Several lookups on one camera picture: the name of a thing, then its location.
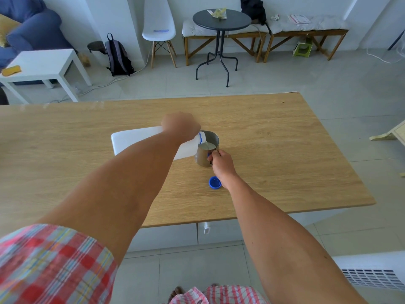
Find person's left hand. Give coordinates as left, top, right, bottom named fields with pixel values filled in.
left=160, top=112, right=201, bottom=144

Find white floor cable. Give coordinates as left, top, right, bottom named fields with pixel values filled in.
left=51, top=49, right=153, bottom=103

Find wooden bench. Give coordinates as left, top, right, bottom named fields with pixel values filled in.
left=263, top=28, right=349, bottom=63
left=183, top=31, right=269, bottom=66

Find black bag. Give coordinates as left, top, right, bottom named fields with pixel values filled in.
left=240, top=0, right=267, bottom=26

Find cream wooden furniture piece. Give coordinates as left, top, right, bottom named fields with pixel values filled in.
left=369, top=119, right=405, bottom=147

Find small dark round stool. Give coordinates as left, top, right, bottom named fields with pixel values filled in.
left=87, top=41, right=107, bottom=55

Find person's right forearm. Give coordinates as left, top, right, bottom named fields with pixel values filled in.
left=221, top=174, right=369, bottom=304

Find white vented appliance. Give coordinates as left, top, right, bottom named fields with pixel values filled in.
left=332, top=252, right=405, bottom=292

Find black grey backpack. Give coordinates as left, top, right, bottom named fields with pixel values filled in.
left=105, top=33, right=135, bottom=76

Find person's foot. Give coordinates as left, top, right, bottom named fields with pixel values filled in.
left=168, top=286, right=185, bottom=304

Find steel milk pitcher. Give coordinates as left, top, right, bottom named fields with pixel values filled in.
left=194, top=131, right=220, bottom=168

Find green step stool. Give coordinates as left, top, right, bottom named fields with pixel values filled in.
left=293, top=41, right=313, bottom=57

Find round black metal table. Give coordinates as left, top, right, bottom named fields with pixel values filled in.
left=192, top=9, right=252, bottom=88

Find pink striped shorts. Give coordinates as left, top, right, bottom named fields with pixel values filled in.
left=169, top=284, right=269, bottom=304

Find person's left forearm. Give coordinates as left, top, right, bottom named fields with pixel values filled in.
left=37, top=127, right=188, bottom=266

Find white plastic milk jug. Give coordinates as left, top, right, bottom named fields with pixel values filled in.
left=111, top=126, right=208, bottom=161

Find white shell chair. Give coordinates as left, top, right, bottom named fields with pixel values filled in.
left=142, top=0, right=178, bottom=69

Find red plaid shirt sleeve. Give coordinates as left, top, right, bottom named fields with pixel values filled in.
left=0, top=224, right=118, bottom=304

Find yellow cushion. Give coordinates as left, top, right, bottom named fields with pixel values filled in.
left=0, top=14, right=21, bottom=48

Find white bench cushion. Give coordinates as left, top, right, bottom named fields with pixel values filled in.
left=268, top=15, right=349, bottom=35
left=182, top=18, right=269, bottom=37

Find white counter base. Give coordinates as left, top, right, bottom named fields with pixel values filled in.
left=127, top=208, right=348, bottom=252

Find pink white booklet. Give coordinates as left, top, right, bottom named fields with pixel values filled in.
left=287, top=14, right=312, bottom=26

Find person's right hand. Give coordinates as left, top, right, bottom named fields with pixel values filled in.
left=207, top=149, right=239, bottom=188

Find white side table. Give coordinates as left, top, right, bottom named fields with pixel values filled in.
left=0, top=49, right=93, bottom=105

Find blue armchair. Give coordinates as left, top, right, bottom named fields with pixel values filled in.
left=0, top=0, right=75, bottom=85

